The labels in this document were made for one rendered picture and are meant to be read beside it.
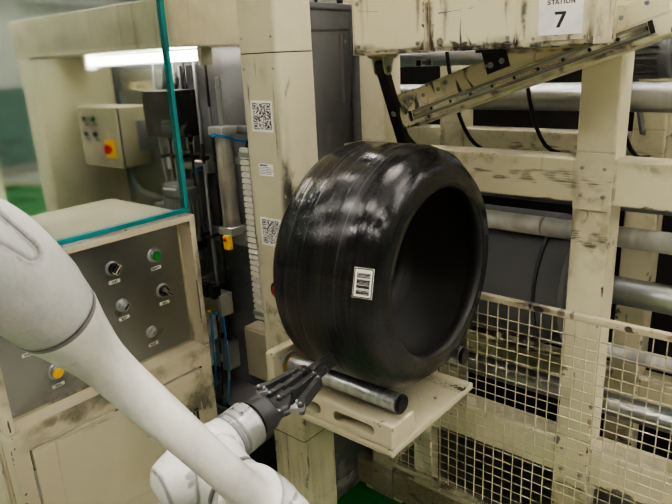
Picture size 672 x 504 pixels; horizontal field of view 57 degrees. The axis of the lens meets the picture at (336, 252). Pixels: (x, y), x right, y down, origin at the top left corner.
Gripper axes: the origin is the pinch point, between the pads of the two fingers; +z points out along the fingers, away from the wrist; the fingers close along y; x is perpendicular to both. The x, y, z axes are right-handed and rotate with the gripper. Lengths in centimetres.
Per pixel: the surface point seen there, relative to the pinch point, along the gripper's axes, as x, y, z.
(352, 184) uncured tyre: -34.8, -1.3, 15.7
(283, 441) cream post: 45, 35, 14
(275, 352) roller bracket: 8.8, 24.2, 8.6
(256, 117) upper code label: -46, 35, 26
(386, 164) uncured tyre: -37.4, -5.5, 22.1
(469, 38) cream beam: -58, -9, 53
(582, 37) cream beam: -56, -34, 53
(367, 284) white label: -19.0, -10.8, 5.0
